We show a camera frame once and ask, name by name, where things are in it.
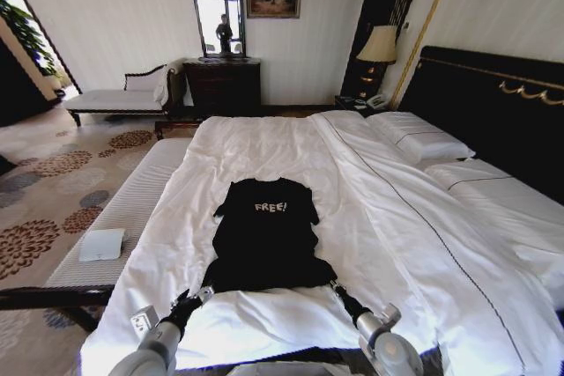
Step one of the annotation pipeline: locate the white duvet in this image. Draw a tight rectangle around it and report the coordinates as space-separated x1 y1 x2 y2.
81 110 564 376

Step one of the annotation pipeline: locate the table lamp with cream shade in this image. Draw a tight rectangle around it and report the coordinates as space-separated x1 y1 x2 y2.
355 25 399 100

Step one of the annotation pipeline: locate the dark wooden dresser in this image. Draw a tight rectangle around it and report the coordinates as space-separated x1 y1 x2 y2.
182 56 263 120

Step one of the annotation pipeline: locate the gold wall trim strip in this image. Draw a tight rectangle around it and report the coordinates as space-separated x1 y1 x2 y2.
390 0 462 111

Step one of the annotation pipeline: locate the white folded cloth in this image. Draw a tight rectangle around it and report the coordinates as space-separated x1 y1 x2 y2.
78 228 127 263

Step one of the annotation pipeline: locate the black T-shirt with FREE print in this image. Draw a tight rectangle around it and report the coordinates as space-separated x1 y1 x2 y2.
206 176 339 296

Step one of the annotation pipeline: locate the green potted plant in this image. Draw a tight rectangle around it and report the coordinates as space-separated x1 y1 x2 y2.
0 0 61 78

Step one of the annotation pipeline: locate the black headboard with gold trim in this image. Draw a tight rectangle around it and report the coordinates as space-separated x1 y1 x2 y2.
398 45 564 212

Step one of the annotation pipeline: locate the dark framed wall mirror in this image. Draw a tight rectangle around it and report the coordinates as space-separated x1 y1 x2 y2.
185 0 249 59

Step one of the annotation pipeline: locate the white chaise with dark frame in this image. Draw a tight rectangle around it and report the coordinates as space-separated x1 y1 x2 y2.
63 58 196 129

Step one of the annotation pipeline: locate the person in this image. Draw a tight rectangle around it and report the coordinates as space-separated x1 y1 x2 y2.
214 13 234 55

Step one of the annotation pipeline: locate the white pillow with dark piping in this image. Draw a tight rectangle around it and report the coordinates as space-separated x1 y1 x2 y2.
425 159 564 298
365 111 477 163

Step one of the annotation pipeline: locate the white desk telephone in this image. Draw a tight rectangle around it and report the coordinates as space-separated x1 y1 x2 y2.
365 92 391 110

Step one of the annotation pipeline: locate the white robot front shell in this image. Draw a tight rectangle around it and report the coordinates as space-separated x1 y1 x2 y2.
224 362 337 376

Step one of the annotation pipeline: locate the striped white bed bench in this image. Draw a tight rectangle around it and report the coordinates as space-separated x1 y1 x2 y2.
0 137 196 334

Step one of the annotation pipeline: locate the dark wooden nightstand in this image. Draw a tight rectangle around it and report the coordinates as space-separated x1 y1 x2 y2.
333 93 393 118

